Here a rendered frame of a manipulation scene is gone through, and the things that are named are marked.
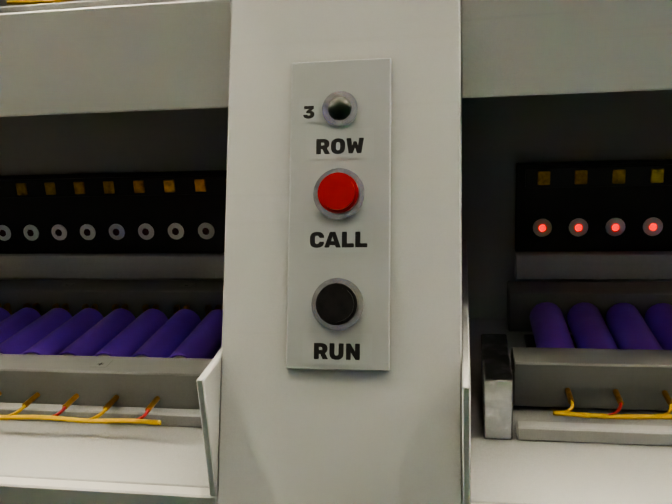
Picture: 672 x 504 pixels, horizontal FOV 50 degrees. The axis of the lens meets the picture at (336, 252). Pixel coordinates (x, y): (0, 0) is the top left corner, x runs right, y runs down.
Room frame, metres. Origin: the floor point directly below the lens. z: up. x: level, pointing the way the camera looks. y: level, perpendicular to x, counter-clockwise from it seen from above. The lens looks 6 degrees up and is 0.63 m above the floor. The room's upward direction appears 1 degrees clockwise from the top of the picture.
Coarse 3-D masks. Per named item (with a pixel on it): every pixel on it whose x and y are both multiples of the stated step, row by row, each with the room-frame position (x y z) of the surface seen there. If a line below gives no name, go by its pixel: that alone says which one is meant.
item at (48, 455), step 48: (0, 432) 0.34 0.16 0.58; (48, 432) 0.34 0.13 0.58; (96, 432) 0.34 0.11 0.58; (144, 432) 0.34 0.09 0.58; (192, 432) 0.33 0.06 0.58; (0, 480) 0.31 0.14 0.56; (48, 480) 0.30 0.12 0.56; (96, 480) 0.30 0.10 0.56; (144, 480) 0.30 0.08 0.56; (192, 480) 0.30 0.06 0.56
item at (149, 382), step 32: (0, 384) 0.36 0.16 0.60; (32, 384) 0.35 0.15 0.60; (64, 384) 0.35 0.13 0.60; (96, 384) 0.35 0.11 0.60; (128, 384) 0.34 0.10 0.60; (160, 384) 0.34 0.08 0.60; (192, 384) 0.34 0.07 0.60; (0, 416) 0.34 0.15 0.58; (32, 416) 0.34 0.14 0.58; (96, 416) 0.33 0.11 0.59
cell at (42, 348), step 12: (84, 312) 0.43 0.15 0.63; (96, 312) 0.44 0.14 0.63; (72, 324) 0.42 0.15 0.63; (84, 324) 0.42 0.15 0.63; (48, 336) 0.40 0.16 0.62; (60, 336) 0.40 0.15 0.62; (72, 336) 0.41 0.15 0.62; (36, 348) 0.38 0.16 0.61; (48, 348) 0.39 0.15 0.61; (60, 348) 0.39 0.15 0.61
